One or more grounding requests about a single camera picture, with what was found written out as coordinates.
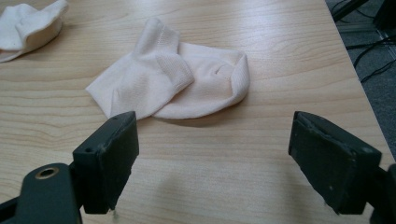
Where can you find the pale pink sock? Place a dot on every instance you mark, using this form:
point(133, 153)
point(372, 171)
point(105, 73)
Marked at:
point(149, 81)

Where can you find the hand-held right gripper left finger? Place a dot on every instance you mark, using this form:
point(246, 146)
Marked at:
point(104, 161)

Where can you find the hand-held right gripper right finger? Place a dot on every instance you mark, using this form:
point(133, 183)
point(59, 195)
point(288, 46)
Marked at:
point(334, 165)

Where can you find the black metal stand bar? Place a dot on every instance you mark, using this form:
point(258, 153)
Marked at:
point(348, 7)

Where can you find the white sock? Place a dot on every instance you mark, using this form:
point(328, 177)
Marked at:
point(28, 28)

